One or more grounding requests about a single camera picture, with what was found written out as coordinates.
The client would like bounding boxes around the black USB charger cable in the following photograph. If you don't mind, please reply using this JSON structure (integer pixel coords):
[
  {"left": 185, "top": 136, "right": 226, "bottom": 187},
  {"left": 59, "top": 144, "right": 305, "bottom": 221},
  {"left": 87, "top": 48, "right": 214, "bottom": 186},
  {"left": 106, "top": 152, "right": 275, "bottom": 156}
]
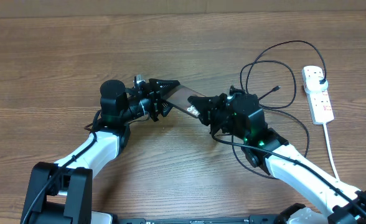
[{"left": 231, "top": 40, "right": 328, "bottom": 180}]

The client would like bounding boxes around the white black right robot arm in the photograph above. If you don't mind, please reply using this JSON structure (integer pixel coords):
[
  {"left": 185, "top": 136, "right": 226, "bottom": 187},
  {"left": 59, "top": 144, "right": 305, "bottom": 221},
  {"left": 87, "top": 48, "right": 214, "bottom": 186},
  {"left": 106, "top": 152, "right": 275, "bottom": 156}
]
[{"left": 188, "top": 93, "right": 366, "bottom": 223}]

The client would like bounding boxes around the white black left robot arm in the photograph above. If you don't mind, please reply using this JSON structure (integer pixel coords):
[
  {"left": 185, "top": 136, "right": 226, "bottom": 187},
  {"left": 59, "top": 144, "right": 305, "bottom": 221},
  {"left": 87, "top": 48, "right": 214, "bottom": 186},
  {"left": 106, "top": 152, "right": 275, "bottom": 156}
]
[{"left": 21, "top": 78, "right": 180, "bottom": 224}]

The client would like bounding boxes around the white charger plug adapter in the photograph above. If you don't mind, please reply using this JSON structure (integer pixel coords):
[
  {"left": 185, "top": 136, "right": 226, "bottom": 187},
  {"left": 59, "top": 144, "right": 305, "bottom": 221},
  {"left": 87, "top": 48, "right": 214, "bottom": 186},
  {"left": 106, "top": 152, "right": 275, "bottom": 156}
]
[{"left": 304, "top": 77, "right": 329, "bottom": 94}]

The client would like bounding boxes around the white power strip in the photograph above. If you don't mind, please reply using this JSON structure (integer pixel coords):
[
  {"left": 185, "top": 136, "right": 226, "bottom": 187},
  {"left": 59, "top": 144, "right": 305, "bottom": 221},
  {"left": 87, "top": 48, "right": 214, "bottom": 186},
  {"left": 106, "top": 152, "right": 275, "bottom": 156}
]
[{"left": 301, "top": 65, "right": 334, "bottom": 124}]

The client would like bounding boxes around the white power strip cord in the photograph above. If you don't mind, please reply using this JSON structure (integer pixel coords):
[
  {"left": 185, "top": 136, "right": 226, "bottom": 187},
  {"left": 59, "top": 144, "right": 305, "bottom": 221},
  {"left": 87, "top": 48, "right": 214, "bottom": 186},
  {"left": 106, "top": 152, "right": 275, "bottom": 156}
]
[{"left": 322, "top": 123, "right": 341, "bottom": 181}]

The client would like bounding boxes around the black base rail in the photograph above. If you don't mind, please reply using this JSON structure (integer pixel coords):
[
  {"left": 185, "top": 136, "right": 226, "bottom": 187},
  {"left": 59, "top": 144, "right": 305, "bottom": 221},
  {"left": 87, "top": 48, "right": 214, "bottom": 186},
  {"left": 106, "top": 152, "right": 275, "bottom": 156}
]
[{"left": 112, "top": 214, "right": 278, "bottom": 224}]

